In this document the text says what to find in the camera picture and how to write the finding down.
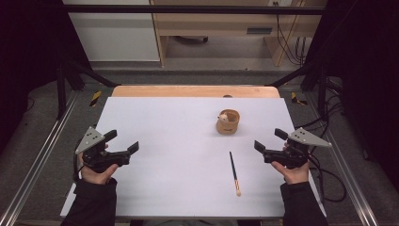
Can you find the white cabinet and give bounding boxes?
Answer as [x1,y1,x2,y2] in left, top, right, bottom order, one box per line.
[62,0,161,62]

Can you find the wooden table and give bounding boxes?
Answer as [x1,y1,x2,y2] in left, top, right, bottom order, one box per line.
[111,85,281,99]

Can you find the black and gold brush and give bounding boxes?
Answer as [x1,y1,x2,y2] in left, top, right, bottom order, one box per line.
[229,151,242,198]

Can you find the black metal frame strut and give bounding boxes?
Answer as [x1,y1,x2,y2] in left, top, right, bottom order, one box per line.
[56,59,120,121]
[269,62,328,117]

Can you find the white table mat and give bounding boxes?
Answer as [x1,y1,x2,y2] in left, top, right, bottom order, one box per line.
[59,96,327,218]

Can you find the black floor cables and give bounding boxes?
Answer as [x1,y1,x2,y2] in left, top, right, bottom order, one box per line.
[300,78,346,152]

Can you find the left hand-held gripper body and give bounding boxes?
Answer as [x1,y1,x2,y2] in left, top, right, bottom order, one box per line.
[74,126,131,174]

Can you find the black metal frame bar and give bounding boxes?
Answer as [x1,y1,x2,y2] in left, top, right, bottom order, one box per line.
[60,4,327,15]

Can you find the light wooden desk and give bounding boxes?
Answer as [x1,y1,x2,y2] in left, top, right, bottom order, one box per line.
[150,0,328,68]

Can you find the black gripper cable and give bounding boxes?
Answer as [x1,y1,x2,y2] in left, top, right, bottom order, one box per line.
[309,147,348,203]

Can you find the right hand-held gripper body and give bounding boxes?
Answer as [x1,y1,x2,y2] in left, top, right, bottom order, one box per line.
[263,126,333,170]

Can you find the person's left hand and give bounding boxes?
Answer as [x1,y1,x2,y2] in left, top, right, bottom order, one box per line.
[77,152,120,186]

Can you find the black curtain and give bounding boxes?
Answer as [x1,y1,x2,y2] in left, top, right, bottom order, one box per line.
[305,0,399,183]
[0,0,92,152]

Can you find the black hanging cables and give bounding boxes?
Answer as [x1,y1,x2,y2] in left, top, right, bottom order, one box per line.
[275,1,308,67]

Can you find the yellow and black tape strip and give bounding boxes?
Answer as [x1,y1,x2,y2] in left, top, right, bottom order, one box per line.
[290,91,309,106]
[89,90,103,107]

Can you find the person's right hand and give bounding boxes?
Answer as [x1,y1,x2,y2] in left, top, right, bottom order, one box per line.
[271,161,311,186]

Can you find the round wooden brush holder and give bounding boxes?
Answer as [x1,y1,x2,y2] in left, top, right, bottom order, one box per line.
[215,108,241,136]

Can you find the aluminium rail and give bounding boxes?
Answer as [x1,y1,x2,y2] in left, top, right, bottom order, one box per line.
[305,93,380,226]
[0,90,79,226]

